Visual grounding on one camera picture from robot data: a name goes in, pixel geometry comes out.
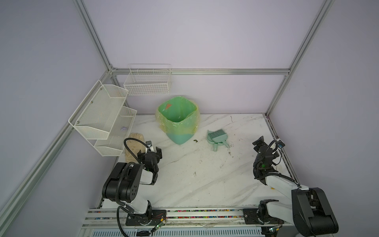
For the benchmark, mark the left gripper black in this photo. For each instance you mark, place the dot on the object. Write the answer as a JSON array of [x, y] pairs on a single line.
[[141, 157]]

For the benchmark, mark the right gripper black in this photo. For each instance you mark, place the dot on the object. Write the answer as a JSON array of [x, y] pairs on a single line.
[[262, 144]]

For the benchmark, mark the green plastic dustpan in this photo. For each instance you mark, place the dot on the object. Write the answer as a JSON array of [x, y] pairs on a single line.
[[214, 145]]

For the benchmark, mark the green hand brush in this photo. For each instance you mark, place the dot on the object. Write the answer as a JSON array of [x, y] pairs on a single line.
[[219, 136]]

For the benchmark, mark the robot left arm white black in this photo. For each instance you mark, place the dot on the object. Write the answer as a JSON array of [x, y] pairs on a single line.
[[123, 183]]

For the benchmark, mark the robot right arm white black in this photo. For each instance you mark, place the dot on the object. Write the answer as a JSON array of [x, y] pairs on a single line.
[[309, 210]]

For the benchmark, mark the beige glove left side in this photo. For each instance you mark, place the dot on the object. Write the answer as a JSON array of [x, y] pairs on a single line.
[[135, 147]]

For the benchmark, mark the green trash bin with bag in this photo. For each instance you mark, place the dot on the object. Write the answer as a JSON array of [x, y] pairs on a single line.
[[178, 118]]

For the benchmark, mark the white mesh two-tier shelf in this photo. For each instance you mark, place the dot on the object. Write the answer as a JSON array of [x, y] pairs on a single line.
[[103, 119]]

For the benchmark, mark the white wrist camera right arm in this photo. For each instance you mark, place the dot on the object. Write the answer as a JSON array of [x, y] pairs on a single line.
[[280, 144]]

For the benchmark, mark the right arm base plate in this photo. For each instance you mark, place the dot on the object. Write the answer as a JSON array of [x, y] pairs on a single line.
[[252, 216]]

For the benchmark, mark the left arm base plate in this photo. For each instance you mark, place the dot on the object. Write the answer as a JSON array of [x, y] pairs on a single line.
[[151, 218]]

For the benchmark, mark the white slotted cable duct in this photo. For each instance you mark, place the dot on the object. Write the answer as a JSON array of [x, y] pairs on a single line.
[[186, 232]]

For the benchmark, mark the aluminium front rail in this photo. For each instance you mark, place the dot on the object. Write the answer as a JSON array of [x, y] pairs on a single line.
[[207, 217]]

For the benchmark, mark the white wire basket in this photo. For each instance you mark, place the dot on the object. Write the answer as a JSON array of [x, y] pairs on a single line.
[[148, 79]]

